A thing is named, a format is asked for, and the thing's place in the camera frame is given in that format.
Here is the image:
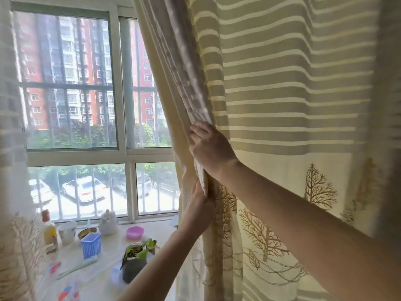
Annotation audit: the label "blue plastic basket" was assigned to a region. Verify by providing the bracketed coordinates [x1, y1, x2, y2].
[80, 232, 103, 259]

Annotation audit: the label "white car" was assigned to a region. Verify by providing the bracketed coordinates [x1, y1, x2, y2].
[29, 179, 54, 205]
[61, 175, 109, 204]

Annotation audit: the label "striped curtain with tree print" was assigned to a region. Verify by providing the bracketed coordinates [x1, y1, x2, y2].
[132, 0, 401, 301]

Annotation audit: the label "person's left forearm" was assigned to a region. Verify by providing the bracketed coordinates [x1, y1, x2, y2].
[117, 221, 209, 301]

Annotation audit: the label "red and white apartment building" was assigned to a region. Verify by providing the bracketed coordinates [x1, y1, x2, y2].
[13, 12, 164, 129]

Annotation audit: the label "white window frame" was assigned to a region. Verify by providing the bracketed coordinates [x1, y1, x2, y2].
[9, 0, 181, 225]

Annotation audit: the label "dark plant pot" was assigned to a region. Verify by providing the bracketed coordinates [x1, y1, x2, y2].
[121, 243, 148, 284]

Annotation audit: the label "person's right forearm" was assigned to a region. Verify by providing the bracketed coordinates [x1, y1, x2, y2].
[219, 158, 401, 301]

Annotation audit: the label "yellow bottle with red cap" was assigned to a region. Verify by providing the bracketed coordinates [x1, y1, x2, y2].
[41, 209, 59, 252]

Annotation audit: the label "person's right hand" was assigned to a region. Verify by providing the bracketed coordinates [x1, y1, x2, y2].
[189, 122, 239, 183]

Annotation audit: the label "round metal tin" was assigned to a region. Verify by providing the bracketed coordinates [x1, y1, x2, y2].
[77, 228, 98, 240]

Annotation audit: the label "white teapot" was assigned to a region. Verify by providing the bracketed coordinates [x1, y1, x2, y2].
[98, 209, 120, 236]

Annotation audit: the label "pink bowl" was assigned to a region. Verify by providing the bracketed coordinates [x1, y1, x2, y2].
[126, 226, 145, 241]

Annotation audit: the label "person's left hand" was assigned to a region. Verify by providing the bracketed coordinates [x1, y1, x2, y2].
[183, 180, 217, 237]

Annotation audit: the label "green bushes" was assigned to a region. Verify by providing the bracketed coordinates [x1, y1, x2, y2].
[27, 120, 173, 150]

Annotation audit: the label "sheer curtain with tree print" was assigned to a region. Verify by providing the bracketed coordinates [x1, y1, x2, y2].
[0, 0, 49, 301]

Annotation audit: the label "green leafy plant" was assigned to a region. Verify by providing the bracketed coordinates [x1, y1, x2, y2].
[124, 237, 157, 261]

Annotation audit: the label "white cup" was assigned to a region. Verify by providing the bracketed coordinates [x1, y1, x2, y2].
[57, 221, 78, 246]

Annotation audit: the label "dark car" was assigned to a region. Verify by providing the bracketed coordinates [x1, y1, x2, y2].
[152, 171, 180, 197]

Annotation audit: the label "grey car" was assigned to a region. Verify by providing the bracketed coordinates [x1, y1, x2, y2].
[112, 172, 153, 198]

